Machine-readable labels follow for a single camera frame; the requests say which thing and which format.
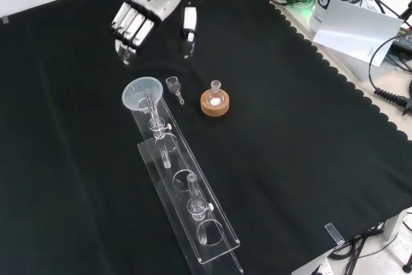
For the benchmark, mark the grey tape strip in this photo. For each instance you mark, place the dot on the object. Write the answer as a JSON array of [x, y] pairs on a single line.
[[5, 19]]

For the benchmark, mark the black electronic device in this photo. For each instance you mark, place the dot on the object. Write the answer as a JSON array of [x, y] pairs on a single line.
[[404, 46]]

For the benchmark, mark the clear acrylic funnel stand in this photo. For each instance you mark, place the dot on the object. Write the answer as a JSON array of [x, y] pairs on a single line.
[[190, 191]]

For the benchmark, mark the black bench cloth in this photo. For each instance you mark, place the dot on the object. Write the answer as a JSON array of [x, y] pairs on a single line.
[[289, 146]]

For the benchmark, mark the white bench leg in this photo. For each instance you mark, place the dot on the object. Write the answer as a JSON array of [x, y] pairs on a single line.
[[397, 221]]

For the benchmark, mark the small glass weighing funnel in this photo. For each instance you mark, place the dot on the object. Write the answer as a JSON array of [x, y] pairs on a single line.
[[174, 85]]

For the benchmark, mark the pale white board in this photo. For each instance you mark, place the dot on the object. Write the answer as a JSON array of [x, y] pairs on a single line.
[[354, 30]]

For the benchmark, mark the small round-bottom glass flask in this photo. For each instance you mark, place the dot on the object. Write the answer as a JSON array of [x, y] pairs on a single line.
[[215, 96]]

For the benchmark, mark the white power strip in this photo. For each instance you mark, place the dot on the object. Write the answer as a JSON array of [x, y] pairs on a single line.
[[322, 267]]

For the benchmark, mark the clear plastic funnel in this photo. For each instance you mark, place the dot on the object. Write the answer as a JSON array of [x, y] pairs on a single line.
[[135, 94]]

